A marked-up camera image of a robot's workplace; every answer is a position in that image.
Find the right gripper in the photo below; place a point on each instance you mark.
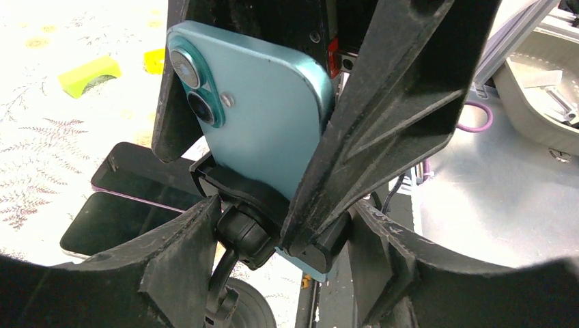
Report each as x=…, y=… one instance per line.
x=401, y=102

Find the floral patterned mat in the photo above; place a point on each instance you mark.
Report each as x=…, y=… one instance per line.
x=52, y=144

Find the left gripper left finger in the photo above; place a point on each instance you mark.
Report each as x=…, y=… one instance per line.
x=159, y=279

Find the black tripod stand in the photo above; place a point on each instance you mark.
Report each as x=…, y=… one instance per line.
x=249, y=229

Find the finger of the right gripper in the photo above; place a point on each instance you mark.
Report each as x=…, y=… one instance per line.
x=175, y=126

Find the green block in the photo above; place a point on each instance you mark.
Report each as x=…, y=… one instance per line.
x=74, y=81

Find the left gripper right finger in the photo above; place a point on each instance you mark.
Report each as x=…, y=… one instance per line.
x=402, y=279

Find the yellow triangle frame toy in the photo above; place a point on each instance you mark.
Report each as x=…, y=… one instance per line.
x=153, y=61

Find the purple-edged black phone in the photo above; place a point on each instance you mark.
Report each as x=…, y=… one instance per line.
x=134, y=171

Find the teal phone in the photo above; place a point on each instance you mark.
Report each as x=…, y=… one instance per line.
x=261, y=107

